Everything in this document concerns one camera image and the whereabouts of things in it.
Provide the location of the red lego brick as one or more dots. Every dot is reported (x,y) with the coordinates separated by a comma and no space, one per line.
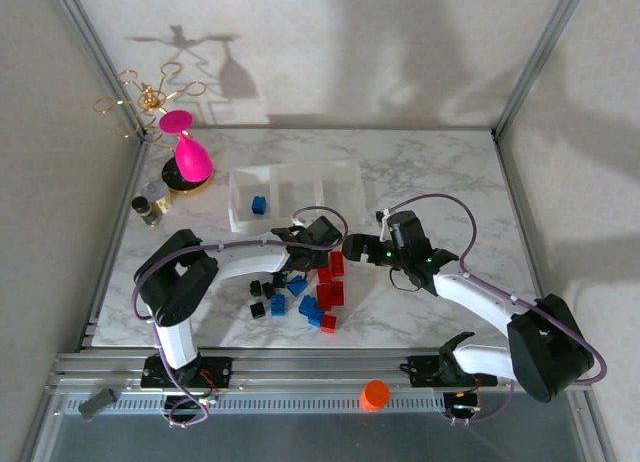
(338,269)
(329,323)
(324,298)
(337,257)
(338,292)
(325,275)

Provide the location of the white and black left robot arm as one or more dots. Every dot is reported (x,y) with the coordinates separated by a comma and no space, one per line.
(245,263)

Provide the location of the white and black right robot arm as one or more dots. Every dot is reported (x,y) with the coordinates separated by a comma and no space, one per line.
(475,297)

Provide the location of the clear three-compartment plastic container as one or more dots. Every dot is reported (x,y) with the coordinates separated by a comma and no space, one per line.
(300,192)

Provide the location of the orange plastic cylinder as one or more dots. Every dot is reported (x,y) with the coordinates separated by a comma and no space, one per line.
(375,394)

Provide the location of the pink wine glass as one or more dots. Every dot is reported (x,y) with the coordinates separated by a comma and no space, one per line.
(192,162)

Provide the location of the clear round glass jar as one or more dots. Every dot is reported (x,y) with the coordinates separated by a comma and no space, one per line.
(157,192)

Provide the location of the small dark bottle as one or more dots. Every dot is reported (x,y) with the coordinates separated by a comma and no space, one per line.
(143,210)

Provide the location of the grey rectangular block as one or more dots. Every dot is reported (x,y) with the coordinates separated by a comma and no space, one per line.
(97,403)

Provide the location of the aluminium front frame rail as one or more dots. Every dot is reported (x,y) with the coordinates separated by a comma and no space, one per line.
(320,372)

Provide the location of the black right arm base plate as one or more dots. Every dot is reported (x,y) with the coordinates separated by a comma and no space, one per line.
(422,372)

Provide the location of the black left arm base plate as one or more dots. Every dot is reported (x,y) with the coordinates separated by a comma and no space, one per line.
(220,372)

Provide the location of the aluminium side rail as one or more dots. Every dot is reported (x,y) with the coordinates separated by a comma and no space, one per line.
(520,207)
(114,242)

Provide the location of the aluminium frame post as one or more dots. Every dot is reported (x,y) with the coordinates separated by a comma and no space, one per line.
(100,57)
(540,57)

